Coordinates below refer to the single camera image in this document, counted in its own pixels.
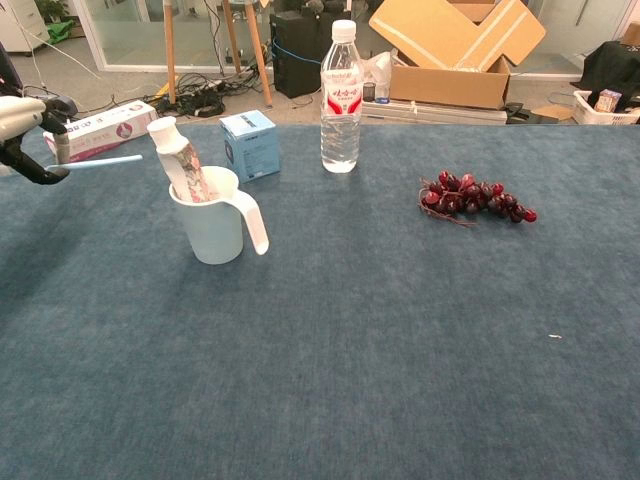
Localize white plastic basket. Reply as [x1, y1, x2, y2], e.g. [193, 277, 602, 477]
[571, 89, 640, 126]

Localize black computer tower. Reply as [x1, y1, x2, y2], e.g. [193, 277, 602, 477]
[269, 10, 346, 100]

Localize white cabinet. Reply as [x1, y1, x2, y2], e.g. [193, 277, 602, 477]
[0, 0, 51, 54]

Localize bunch of red grapes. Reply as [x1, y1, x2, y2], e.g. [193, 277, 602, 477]
[418, 170, 539, 229]

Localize small blue carton box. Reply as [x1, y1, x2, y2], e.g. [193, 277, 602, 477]
[218, 109, 282, 184]

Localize green bag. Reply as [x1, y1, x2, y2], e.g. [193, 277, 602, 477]
[46, 19, 76, 46]

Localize blue table cloth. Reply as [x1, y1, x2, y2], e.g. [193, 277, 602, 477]
[0, 122, 640, 480]

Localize light blue cup with handle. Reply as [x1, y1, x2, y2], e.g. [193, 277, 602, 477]
[168, 166, 271, 266]

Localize black cloth covered object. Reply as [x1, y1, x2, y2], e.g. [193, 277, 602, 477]
[569, 40, 640, 109]

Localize wooden stand leg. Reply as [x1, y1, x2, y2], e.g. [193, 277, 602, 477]
[243, 0, 274, 109]
[162, 0, 179, 105]
[221, 0, 243, 76]

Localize small printed carton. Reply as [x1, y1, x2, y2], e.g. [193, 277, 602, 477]
[593, 88, 624, 114]

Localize purple machine base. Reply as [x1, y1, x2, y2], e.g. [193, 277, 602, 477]
[0, 42, 79, 125]

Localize clear water bottle red label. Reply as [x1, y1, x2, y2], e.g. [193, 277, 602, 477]
[319, 19, 365, 175]

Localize blue cable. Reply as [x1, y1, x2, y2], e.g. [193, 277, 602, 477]
[272, 38, 324, 66]

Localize flat cardboard piece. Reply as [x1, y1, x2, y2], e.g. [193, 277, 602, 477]
[531, 103, 576, 122]

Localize open cardboard box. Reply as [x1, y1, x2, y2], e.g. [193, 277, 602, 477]
[368, 0, 548, 111]

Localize light blue toothbrush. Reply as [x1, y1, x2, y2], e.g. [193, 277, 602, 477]
[44, 154, 144, 173]

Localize long white flat boards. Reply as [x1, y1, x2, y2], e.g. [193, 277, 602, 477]
[360, 99, 509, 126]

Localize left robot hand grey black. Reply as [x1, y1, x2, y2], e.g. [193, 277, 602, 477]
[0, 94, 76, 186]

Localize black flat floor item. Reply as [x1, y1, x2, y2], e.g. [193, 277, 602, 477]
[504, 102, 559, 125]

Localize tangle of black cables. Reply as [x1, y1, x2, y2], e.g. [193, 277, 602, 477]
[144, 72, 261, 120]

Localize white pink toothpaste carton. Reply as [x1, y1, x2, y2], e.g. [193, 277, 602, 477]
[42, 99, 160, 164]

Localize floral toothpaste tube white cap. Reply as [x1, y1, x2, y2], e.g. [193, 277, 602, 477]
[146, 116, 221, 205]

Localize white plastic bag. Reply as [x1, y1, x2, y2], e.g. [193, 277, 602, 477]
[359, 49, 396, 101]

